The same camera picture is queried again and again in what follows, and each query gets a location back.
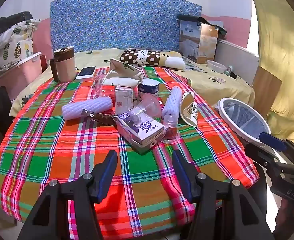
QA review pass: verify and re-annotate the pink storage box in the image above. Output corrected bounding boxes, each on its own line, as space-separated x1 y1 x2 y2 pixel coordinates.
0 52 42 100

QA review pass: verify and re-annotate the purple white milk carton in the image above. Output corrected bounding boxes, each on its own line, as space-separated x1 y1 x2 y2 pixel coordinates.
116 112 165 154

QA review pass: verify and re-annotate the blue white round tub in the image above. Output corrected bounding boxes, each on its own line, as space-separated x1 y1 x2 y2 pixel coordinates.
138 78 160 100

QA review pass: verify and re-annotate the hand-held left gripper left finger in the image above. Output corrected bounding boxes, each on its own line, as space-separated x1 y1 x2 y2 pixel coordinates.
17 150 119 240

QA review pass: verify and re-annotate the wooden board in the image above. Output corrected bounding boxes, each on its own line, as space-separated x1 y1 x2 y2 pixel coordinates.
252 66 282 119

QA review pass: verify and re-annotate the yellow printed bed sheet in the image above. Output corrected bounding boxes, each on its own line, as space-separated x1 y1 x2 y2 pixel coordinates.
9 48 255 118

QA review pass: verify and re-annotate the brown polka dot pillow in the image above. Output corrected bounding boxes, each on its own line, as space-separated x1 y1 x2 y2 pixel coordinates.
119 49 186 70

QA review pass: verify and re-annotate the white plastic bowl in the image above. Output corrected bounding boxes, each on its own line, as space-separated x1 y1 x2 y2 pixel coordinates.
206 60 227 74

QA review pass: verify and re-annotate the white trash bin with liner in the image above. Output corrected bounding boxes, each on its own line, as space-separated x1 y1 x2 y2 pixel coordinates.
217 97 272 147

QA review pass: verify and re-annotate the clear plastic bottle red label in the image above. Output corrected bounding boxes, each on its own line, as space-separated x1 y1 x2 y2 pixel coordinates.
92 74 117 98

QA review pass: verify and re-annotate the brown snack wrapper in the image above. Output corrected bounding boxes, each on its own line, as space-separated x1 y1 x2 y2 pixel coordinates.
82 109 117 126

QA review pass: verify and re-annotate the small white drink carton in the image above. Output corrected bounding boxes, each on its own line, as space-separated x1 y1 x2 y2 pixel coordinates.
114 85 134 115

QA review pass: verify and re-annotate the red green plaid tablecloth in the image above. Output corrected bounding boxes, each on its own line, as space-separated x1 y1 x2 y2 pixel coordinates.
0 66 260 240

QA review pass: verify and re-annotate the yellow curtain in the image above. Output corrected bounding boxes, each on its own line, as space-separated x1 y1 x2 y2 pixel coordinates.
247 0 294 150

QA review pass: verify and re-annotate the printed quilt box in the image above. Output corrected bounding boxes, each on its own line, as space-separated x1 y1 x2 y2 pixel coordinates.
179 20 217 64

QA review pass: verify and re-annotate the large clear plastic cup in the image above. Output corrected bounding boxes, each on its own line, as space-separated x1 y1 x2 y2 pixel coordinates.
129 94 162 125

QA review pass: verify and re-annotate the blue floral headboard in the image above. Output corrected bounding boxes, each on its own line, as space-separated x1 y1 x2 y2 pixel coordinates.
50 0 203 55

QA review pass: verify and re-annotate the pineapple print quilt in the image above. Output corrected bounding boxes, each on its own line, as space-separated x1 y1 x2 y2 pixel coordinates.
0 20 40 78

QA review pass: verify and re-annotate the white panel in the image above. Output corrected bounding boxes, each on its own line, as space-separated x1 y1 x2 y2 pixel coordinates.
214 39 260 85

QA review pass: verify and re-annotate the cream leaf print paper bag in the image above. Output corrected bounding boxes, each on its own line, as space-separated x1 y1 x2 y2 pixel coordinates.
104 58 143 88

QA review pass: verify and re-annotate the white foam net sleeve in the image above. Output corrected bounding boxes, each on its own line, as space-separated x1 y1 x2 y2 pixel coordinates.
62 97 113 120
161 86 183 119

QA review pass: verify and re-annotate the person's right hand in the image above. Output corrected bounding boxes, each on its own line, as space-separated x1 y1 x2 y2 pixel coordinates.
274 200 294 240

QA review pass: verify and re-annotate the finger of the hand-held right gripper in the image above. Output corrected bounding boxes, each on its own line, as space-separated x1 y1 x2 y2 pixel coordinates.
244 142 281 167
259 131 294 160

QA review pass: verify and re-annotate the black bundle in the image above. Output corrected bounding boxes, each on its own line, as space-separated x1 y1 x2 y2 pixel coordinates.
0 11 33 35

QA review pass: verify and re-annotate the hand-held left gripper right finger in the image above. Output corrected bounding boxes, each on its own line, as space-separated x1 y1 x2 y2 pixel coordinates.
171 149 275 240

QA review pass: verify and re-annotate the small clear plastic cup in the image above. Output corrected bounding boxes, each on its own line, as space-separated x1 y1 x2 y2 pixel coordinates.
160 114 180 144

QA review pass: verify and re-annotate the dark red board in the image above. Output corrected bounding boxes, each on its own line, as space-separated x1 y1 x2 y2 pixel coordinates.
40 54 48 72

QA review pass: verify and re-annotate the white smartphone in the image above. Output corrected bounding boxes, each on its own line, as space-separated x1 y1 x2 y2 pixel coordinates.
76 66 97 80

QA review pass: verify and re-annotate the beige mug with brown lid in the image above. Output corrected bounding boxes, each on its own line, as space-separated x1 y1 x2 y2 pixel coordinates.
49 46 77 83

